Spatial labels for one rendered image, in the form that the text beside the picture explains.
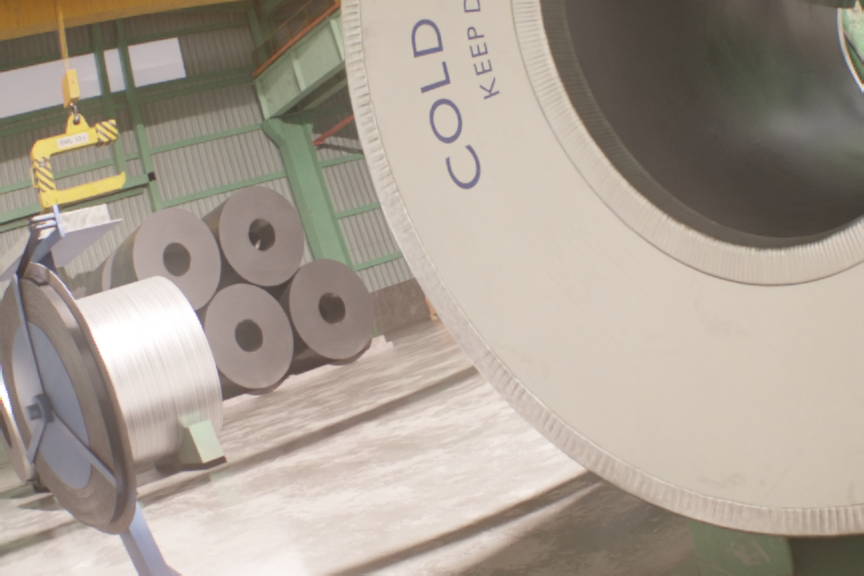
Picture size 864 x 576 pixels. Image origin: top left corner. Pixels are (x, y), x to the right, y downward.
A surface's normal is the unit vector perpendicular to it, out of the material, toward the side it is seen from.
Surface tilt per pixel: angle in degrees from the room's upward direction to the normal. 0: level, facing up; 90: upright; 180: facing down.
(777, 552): 90
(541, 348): 90
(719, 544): 90
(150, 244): 90
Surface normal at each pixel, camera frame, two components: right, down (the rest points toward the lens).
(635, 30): 0.70, -0.01
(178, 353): 0.62, -0.32
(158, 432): 0.70, 0.43
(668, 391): -0.69, 0.22
